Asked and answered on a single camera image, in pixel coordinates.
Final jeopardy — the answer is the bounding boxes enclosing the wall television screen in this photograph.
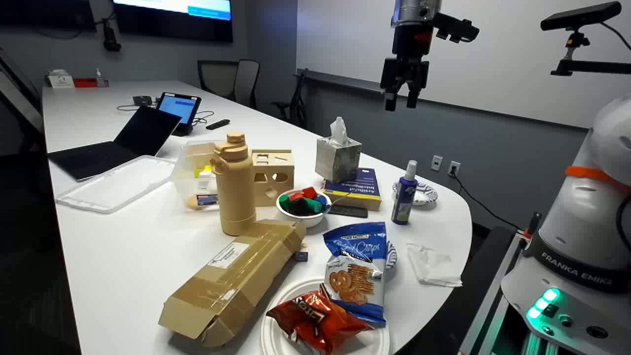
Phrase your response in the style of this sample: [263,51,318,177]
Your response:
[111,0,237,45]

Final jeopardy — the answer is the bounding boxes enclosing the patterned paper plate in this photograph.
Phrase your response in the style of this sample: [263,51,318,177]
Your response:
[393,179,442,210]

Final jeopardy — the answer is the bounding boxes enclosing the blue spray bottle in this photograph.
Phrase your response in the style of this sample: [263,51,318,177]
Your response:
[391,157,422,226]

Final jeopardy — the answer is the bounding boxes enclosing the black power cable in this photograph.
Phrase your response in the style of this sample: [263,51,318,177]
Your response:
[450,167,531,232]

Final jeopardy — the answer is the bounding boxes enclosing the red toy piece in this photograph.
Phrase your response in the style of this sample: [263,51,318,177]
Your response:
[288,185,320,203]

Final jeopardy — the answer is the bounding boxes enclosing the red chips bag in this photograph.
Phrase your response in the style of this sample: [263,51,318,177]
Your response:
[265,287,375,355]

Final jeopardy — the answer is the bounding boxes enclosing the clear plastic container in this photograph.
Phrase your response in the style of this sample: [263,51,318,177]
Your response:
[170,135,221,214]

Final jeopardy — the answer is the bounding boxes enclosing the black remote control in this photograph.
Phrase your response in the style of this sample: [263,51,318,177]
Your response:
[204,116,233,132]

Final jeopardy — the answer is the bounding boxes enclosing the wooden shape sorter box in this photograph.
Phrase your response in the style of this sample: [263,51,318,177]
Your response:
[251,145,296,208]

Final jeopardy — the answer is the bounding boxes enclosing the metal robot stand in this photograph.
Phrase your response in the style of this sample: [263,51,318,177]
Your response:
[458,224,549,355]

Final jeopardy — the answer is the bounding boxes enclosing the black open laptop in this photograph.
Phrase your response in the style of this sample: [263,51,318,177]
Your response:
[46,104,184,183]

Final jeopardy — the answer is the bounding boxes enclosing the black webcam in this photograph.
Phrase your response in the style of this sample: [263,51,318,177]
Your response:
[99,9,125,53]

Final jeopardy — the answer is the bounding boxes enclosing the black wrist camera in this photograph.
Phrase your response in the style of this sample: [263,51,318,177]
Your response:
[432,9,482,45]

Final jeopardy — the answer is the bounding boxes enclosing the white bowl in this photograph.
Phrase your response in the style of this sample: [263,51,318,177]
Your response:
[273,185,336,232]

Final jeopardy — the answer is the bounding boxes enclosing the long cardboard box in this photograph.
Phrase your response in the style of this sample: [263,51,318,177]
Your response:
[156,218,306,348]

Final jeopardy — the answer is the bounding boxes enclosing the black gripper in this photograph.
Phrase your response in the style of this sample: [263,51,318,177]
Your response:
[379,21,434,112]

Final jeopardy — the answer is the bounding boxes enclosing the tan water bottle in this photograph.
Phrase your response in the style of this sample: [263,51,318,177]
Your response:
[209,130,259,238]

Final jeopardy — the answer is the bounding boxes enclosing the blue and yellow book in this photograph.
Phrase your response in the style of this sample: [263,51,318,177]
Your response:
[322,165,385,212]

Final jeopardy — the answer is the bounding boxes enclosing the blue patterned paper bowl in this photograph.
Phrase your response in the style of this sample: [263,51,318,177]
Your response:
[383,238,403,281]

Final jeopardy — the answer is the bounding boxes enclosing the grey office chair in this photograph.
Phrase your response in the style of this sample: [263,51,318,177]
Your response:
[196,57,263,108]

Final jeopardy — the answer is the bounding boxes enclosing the black tablet with blue screen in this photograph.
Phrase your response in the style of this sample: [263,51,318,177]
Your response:
[154,90,204,137]

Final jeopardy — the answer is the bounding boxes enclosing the black camera on mount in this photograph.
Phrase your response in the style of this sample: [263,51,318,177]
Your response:
[539,0,631,78]

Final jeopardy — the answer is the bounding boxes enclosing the black phone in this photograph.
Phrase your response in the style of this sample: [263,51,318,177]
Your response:
[328,203,371,220]

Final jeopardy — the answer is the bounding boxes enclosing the blue pretzel bag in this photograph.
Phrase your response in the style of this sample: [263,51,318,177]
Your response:
[320,218,391,329]

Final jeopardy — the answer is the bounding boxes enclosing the small white box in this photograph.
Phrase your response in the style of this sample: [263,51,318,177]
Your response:
[46,66,77,90]

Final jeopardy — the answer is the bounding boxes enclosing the grey tissue box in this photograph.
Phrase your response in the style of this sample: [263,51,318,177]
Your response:
[314,114,365,185]

